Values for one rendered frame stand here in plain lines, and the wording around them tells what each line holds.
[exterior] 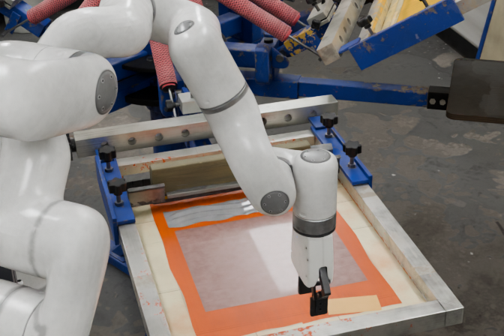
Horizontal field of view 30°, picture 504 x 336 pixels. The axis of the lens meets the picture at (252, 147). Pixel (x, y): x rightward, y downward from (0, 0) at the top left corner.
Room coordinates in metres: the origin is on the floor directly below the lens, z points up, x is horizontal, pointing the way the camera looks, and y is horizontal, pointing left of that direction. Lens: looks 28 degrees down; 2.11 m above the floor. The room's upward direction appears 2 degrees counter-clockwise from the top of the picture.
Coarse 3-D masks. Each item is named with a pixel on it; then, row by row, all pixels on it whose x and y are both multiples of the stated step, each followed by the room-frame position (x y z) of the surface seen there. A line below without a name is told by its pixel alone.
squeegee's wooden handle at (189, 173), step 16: (288, 144) 1.95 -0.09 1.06; (304, 144) 1.95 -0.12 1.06; (176, 160) 1.89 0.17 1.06; (192, 160) 1.89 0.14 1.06; (208, 160) 1.89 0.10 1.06; (224, 160) 1.89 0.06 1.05; (160, 176) 1.86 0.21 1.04; (176, 176) 1.86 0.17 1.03; (192, 176) 1.87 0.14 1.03; (208, 176) 1.88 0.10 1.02; (224, 176) 1.89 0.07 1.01
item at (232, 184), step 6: (204, 186) 1.88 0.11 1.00; (210, 186) 1.88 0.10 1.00; (216, 186) 1.88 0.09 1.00; (222, 186) 1.88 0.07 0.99; (228, 186) 1.88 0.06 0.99; (234, 186) 1.89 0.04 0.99; (168, 192) 1.86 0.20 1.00; (174, 192) 1.86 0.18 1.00; (180, 192) 1.86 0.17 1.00; (186, 192) 1.86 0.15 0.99; (192, 192) 1.86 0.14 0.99; (198, 192) 1.86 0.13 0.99; (204, 192) 1.87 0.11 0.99; (168, 198) 1.85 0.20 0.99
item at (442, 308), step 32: (128, 160) 2.02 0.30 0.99; (160, 160) 2.02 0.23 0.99; (352, 192) 1.87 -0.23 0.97; (128, 224) 1.73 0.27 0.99; (384, 224) 1.71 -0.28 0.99; (128, 256) 1.61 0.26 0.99; (416, 256) 1.58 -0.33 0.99; (448, 288) 1.47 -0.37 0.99; (160, 320) 1.40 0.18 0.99; (352, 320) 1.38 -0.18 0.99; (384, 320) 1.38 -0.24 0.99; (416, 320) 1.39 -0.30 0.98; (448, 320) 1.41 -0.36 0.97
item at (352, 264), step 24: (240, 192) 1.92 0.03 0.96; (264, 216) 1.81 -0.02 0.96; (288, 216) 1.80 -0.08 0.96; (336, 216) 1.80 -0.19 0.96; (264, 240) 1.71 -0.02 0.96; (288, 240) 1.71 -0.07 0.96; (336, 240) 1.70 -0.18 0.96; (288, 264) 1.62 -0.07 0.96; (336, 264) 1.61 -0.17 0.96; (360, 264) 1.61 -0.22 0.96; (288, 288) 1.53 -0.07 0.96; (336, 288) 1.53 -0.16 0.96; (360, 288) 1.53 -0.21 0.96; (384, 288) 1.53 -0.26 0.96; (360, 312) 1.45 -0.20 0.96
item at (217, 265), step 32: (160, 224) 1.78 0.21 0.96; (192, 224) 1.78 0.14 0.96; (224, 224) 1.78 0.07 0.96; (192, 256) 1.65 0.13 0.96; (224, 256) 1.65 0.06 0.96; (256, 256) 1.65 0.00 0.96; (192, 288) 1.54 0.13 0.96; (224, 288) 1.54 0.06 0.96; (256, 288) 1.54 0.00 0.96; (192, 320) 1.44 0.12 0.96; (224, 320) 1.44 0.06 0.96; (256, 320) 1.44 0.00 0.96; (288, 320) 1.43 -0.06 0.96
